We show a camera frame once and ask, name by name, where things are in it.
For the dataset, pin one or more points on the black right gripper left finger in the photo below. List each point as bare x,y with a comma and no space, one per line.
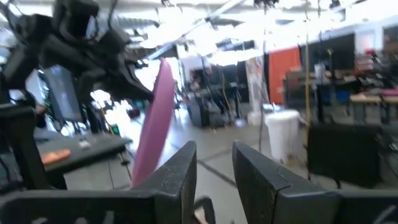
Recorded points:
174,186

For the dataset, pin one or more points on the grey monitor screen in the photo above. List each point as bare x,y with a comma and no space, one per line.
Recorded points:
63,93

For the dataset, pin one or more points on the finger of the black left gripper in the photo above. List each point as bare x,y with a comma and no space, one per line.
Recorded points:
124,81

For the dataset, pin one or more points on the black cabinet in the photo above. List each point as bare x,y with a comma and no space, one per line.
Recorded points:
345,152

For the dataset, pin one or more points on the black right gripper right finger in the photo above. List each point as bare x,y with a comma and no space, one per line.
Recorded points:
264,193

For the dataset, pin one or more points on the printed banner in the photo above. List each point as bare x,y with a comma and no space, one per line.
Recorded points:
256,84

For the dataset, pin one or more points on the orange panel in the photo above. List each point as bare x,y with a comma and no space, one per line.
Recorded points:
284,74

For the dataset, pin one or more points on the flat orange object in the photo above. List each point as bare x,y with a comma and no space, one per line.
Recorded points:
56,156

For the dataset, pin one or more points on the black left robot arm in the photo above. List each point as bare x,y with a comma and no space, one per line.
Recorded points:
25,146

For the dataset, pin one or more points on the yellow pole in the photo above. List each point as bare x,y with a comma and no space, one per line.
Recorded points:
307,93

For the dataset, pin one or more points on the black side table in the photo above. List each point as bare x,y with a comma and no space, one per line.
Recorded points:
93,149

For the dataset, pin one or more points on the black equipment cart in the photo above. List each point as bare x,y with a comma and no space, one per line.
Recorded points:
211,105

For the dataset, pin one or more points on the white bin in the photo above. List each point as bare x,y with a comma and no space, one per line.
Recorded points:
283,133

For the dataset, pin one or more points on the dark purple plate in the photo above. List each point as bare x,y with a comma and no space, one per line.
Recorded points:
155,124

